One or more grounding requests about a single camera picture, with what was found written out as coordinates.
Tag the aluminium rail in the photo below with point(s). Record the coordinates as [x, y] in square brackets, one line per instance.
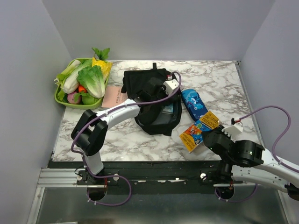
[57, 178]

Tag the yellow leafy vegetable toy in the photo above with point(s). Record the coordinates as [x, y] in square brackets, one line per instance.
[105, 67]

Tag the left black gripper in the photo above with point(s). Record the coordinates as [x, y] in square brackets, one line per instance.
[162, 90]

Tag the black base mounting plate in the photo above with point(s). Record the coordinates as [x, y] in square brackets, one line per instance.
[145, 178]

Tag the pink radish toy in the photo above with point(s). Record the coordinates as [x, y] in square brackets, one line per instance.
[74, 98]

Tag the blue patterned pencil case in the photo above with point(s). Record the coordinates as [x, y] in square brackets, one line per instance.
[193, 104]

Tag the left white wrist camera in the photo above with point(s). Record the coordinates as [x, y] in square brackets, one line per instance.
[171, 84]

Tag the orange carrot toy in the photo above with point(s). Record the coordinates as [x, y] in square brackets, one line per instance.
[82, 89]

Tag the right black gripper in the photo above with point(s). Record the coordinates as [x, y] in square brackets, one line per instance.
[217, 130]

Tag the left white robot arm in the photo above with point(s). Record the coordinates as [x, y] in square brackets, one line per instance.
[90, 131]

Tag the shiny blue hologram notebook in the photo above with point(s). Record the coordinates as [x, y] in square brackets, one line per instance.
[168, 109]

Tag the green round vegetable toy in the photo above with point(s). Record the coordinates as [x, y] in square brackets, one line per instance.
[88, 99]

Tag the black student backpack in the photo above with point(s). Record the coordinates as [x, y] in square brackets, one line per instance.
[160, 116]

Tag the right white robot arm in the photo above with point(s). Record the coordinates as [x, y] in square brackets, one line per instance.
[247, 161]

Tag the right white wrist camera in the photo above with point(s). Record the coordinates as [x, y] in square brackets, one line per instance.
[234, 129]

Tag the orange treehouse book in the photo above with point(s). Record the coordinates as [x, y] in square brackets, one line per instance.
[192, 136]

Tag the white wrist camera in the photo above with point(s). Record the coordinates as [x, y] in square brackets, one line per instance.
[171, 84]
[234, 129]

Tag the white bok choy toy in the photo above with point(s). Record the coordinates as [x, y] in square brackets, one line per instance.
[67, 79]

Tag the green lettuce toy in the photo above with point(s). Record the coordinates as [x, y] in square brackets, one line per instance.
[92, 79]

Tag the pink notebook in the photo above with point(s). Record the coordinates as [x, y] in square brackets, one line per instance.
[113, 97]

